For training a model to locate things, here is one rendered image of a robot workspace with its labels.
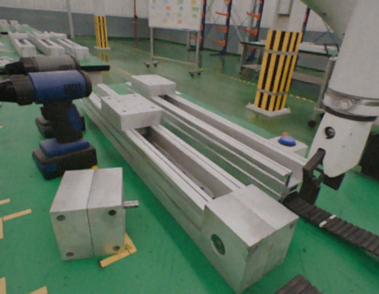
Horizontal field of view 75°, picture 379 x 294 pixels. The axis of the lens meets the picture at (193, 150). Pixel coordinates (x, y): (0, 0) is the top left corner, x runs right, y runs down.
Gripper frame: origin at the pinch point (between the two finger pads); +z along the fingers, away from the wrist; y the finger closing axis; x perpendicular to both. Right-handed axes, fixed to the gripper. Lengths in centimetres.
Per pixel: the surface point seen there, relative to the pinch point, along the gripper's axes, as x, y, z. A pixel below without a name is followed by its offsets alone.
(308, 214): -0.4, -2.3, 5.1
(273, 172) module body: 7.1, -5.6, -1.3
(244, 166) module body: 14.4, -5.5, 1.3
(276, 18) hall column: 223, 258, -39
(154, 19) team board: 584, 262, -27
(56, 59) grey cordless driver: 61, -33, -15
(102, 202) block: 12.1, -36.8, -3.3
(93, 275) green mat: 8.9, -40.0, 6.2
